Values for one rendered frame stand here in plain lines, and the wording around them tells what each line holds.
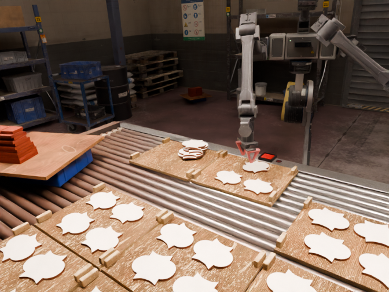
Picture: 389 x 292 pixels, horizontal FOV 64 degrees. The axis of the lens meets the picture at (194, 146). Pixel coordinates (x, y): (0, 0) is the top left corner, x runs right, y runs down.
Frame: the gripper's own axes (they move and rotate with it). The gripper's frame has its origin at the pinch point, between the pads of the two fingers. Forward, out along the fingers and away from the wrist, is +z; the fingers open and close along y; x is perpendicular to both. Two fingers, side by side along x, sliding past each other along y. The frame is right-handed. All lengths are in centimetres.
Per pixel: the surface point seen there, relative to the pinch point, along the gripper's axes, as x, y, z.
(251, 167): 2.5, -0.2, 5.8
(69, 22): -119, -561, -67
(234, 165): -3.8, -6.9, 6.8
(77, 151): -81, -31, -4
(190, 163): -24.7, -17.0, 6.7
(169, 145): -30, -46, 6
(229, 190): -15.3, 15.1, 7.1
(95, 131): -74, -87, 5
